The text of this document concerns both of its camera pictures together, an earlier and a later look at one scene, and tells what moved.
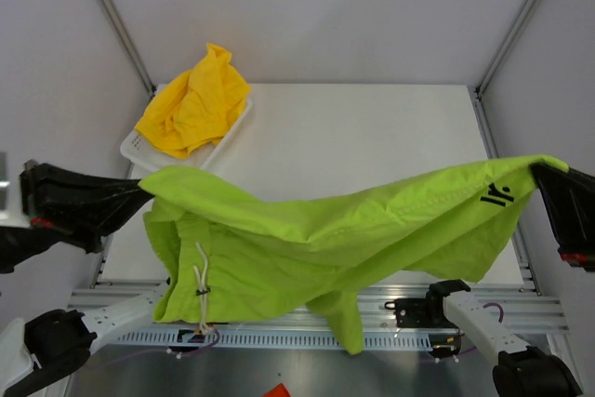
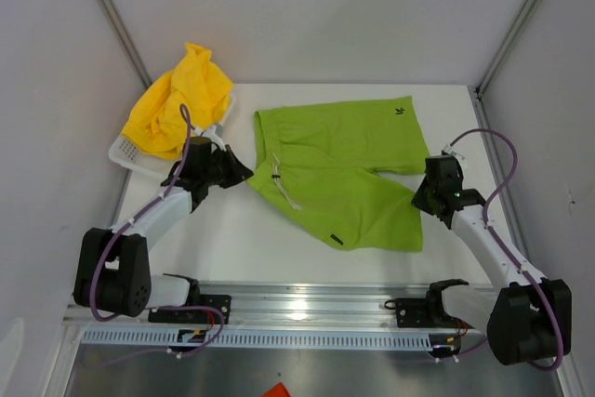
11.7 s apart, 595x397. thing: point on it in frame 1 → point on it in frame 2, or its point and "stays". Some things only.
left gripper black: (63, 199) → (238, 172)
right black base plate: (420, 312) stays
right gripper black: (570, 197) → (417, 199)
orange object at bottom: (279, 390) stays
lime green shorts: (229, 252) → (321, 163)
